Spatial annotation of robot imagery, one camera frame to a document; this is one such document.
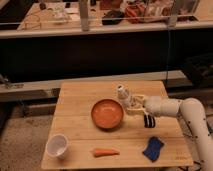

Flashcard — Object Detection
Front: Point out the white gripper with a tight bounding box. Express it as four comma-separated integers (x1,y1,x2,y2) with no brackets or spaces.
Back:
127,95,162,117

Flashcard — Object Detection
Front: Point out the clear plastic bottle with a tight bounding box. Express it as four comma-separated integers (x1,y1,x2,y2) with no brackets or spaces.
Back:
117,85,131,108

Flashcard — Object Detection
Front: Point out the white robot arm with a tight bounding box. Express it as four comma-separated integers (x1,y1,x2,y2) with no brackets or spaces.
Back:
127,95,213,171

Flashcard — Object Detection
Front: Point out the black striped remote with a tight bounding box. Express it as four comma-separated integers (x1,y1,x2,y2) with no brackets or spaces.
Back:
144,115,156,128

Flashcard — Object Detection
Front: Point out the orange bowl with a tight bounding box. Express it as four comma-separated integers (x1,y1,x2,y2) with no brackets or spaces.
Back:
91,99,124,129

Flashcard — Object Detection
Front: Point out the wooden table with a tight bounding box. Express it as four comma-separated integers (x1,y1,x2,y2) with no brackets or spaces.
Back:
41,81,193,170

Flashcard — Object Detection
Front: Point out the orange carrot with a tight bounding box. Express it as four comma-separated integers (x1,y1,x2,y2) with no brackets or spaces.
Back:
92,148,120,157

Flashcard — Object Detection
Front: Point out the white paper cup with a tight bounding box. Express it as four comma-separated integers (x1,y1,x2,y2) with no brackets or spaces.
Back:
46,134,68,159

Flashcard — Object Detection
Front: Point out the black bag on shelf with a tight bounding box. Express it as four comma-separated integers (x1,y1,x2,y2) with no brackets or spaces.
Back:
102,10,124,25

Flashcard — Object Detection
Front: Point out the orange cloth on shelf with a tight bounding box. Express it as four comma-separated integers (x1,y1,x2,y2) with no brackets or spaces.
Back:
125,4,145,24

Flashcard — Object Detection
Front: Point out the grey metal post right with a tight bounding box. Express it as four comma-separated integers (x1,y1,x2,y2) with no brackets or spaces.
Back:
167,0,182,28

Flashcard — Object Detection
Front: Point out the grey metal post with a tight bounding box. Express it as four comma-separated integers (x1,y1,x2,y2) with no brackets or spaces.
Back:
167,0,182,28
79,0,89,31

